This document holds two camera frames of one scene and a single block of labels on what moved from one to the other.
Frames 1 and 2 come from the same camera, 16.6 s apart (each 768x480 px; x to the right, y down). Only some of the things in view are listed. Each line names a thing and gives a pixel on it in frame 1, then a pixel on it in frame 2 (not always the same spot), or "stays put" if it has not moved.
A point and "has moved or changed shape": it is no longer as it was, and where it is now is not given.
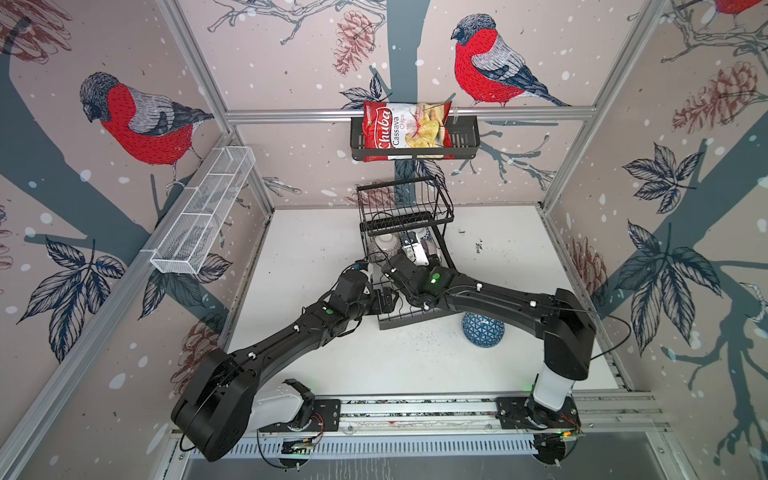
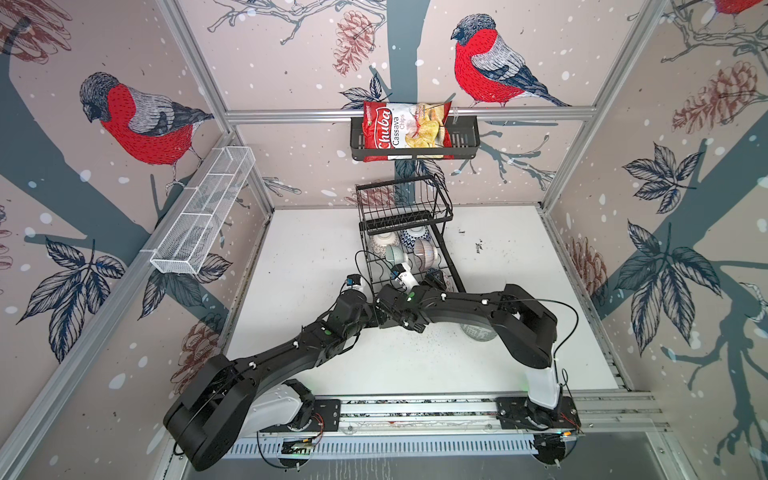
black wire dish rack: [387, 212] stays put
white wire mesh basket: [204, 210] stays put
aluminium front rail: [602, 412] stays put
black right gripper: [432, 270] → [430, 291]
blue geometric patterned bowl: [482, 331] has moved or changed shape
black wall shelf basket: [465, 136] stays put
